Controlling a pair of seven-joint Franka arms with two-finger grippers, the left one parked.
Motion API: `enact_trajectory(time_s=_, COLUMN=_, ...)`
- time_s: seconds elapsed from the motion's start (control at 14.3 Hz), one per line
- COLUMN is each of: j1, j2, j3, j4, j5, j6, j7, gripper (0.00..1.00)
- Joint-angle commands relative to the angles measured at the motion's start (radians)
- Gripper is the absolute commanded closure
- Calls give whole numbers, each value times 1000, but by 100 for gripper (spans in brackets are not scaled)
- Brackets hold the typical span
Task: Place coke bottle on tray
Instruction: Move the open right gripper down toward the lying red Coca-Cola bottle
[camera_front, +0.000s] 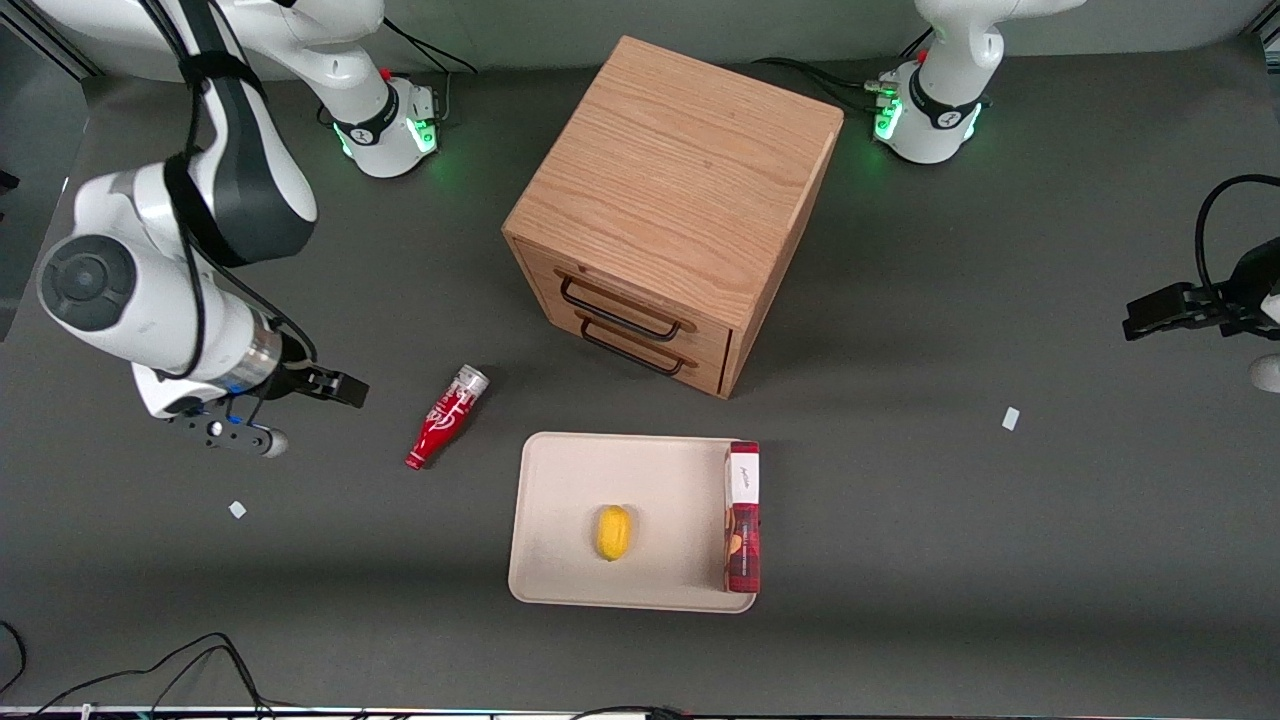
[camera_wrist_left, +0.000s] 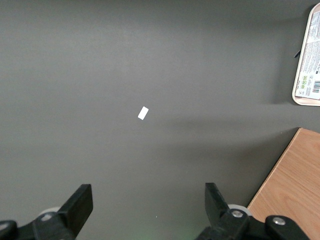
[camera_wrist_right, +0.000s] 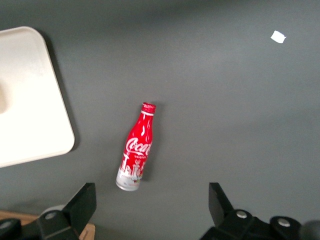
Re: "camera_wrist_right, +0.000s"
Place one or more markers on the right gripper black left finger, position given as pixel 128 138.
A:
pixel 75 212

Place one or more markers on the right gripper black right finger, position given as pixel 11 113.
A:
pixel 225 215

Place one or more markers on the red Coca-Cola aluminium bottle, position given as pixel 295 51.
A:
pixel 136 140

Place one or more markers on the cream plastic tray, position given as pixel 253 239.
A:
pixel 30 100

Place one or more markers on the small white paper scrap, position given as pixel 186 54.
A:
pixel 278 37

